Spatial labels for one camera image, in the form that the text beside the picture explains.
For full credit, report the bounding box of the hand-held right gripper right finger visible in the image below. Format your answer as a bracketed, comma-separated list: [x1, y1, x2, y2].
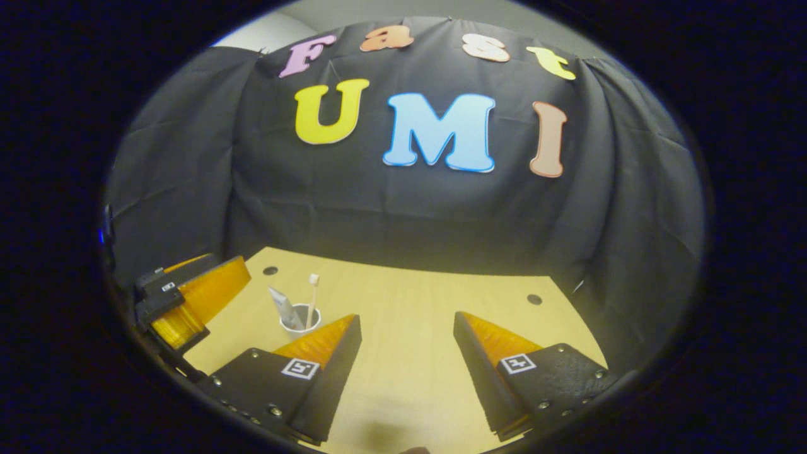
[453, 311, 620, 442]

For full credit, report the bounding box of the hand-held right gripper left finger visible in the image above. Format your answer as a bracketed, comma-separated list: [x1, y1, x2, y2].
[195, 313, 363, 446]

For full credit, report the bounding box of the white cup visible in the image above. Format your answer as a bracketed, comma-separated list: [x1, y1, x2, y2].
[279, 303, 322, 334]

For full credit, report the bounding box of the white toothpaste tube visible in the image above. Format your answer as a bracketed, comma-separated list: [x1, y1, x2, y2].
[268, 287, 306, 329]

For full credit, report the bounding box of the beige toothbrush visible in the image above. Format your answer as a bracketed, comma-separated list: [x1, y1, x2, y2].
[305, 273, 320, 330]

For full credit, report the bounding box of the light wooden desktop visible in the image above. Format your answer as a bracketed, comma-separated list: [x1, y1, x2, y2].
[183, 246, 609, 454]

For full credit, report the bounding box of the black backdrop cloth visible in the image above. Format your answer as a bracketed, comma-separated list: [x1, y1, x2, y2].
[104, 16, 707, 379]

